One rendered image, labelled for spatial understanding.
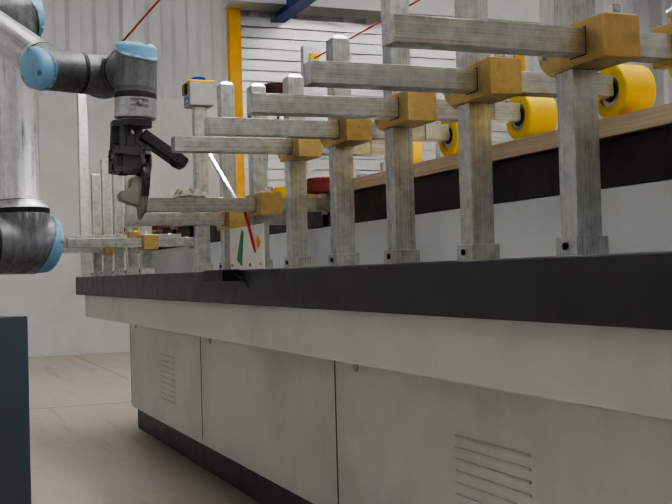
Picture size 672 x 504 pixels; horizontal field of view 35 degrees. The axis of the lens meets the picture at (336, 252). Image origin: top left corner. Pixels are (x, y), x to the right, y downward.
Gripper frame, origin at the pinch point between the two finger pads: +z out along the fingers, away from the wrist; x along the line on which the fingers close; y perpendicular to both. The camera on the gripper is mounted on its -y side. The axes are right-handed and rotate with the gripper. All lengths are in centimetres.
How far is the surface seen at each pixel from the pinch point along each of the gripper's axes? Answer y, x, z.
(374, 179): -46, 18, -8
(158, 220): -8.2, -23.5, 0.0
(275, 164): -282, -771, -103
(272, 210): -27.6, 4.8, -1.4
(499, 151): -47, 71, -8
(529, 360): -29, 109, 24
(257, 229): -25.1, 1.9, 2.8
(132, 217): -2.0, -23.5, -0.6
